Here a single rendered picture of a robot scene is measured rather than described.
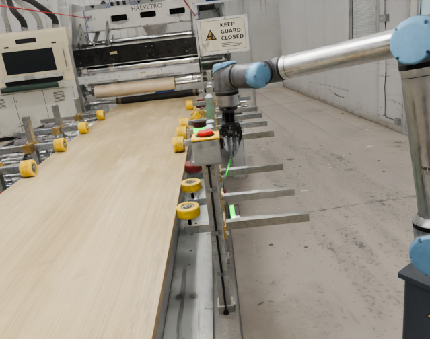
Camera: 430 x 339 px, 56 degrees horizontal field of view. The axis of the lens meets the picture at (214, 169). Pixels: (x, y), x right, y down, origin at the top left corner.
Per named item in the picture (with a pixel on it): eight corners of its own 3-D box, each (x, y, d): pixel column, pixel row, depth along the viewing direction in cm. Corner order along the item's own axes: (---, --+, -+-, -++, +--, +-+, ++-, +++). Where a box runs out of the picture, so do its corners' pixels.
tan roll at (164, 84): (227, 83, 411) (226, 70, 408) (227, 84, 400) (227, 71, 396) (87, 98, 415) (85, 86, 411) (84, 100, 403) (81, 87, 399)
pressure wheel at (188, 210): (191, 227, 150) (187, 198, 146) (207, 232, 145) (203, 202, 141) (175, 236, 144) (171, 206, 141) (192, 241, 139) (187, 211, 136)
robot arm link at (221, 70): (226, 62, 147) (206, 63, 154) (230, 96, 151) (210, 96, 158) (242, 58, 154) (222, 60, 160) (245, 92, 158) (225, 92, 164)
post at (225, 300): (233, 302, 121) (217, 157, 107) (234, 313, 116) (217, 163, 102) (218, 303, 121) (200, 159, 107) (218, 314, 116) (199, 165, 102)
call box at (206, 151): (221, 158, 108) (219, 130, 106) (222, 166, 102) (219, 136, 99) (195, 161, 108) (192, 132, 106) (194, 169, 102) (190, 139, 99)
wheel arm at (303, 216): (307, 219, 145) (307, 208, 144) (309, 223, 142) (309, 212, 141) (186, 232, 146) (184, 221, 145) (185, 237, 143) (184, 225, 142)
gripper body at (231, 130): (222, 140, 159) (219, 109, 155) (221, 134, 167) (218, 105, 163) (241, 138, 158) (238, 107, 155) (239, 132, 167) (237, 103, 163)
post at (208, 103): (221, 184, 216) (211, 94, 201) (221, 187, 213) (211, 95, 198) (215, 185, 217) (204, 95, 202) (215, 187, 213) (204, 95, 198)
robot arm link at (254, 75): (273, 59, 148) (245, 61, 156) (254, 63, 140) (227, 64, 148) (274, 85, 151) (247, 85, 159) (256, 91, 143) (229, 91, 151)
